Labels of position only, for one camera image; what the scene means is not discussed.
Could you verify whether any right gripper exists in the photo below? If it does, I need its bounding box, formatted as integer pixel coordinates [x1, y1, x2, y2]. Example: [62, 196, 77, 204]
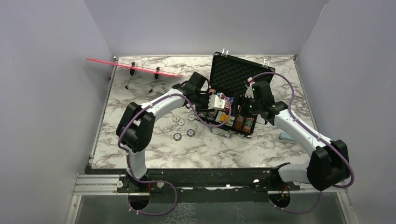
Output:
[226, 92, 262, 118]

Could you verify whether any blue yellow card deck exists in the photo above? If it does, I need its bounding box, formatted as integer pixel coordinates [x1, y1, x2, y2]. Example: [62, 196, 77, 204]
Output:
[215, 112, 235, 126]

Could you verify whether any white one poker chip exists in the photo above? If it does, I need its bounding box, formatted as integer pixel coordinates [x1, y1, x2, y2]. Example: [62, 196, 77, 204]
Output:
[177, 119, 185, 126]
[187, 114, 197, 121]
[172, 116, 181, 123]

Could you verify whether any orange big blind button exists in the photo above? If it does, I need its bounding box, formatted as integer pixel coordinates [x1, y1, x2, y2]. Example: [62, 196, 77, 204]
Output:
[220, 114, 229, 122]

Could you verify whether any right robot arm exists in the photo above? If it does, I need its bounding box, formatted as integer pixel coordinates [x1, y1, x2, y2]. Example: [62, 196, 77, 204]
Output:
[232, 82, 353, 191]

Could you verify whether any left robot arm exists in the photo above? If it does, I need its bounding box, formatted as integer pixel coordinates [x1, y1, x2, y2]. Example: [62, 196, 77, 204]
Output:
[116, 72, 209, 192]

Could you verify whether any black poker chip case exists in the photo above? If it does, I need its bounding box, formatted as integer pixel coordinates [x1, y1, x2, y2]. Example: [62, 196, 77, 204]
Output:
[209, 52, 275, 138]

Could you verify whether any red white chip stack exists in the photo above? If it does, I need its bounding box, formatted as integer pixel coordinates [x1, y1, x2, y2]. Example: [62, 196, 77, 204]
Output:
[208, 89, 217, 96]

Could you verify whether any orange black chip stack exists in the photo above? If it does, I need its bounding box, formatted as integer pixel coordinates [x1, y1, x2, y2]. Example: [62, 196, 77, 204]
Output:
[233, 116, 245, 131]

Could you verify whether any purple red chip stack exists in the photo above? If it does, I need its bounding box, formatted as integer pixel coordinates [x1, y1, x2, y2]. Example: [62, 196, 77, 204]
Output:
[242, 118, 255, 134]

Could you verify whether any pink acrylic sheet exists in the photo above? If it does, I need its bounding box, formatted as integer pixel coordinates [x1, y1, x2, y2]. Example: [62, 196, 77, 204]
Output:
[87, 58, 183, 77]

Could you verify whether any light blue eraser block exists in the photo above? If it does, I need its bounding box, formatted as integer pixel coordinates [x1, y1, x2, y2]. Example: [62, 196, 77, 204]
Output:
[278, 133, 296, 143]

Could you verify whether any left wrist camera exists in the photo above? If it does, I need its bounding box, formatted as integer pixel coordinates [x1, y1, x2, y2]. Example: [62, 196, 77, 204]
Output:
[208, 95, 230, 111]

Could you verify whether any chrome case handle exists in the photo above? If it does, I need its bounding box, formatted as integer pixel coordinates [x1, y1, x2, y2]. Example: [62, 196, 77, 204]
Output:
[210, 125, 237, 139]

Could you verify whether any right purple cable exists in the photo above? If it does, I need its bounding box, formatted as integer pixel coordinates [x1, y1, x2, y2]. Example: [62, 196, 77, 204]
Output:
[247, 72, 355, 215]

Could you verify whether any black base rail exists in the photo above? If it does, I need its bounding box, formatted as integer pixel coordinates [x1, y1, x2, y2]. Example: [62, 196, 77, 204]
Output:
[85, 166, 316, 208]

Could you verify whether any metal wire stand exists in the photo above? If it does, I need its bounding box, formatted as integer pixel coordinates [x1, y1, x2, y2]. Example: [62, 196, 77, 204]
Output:
[125, 62, 159, 93]

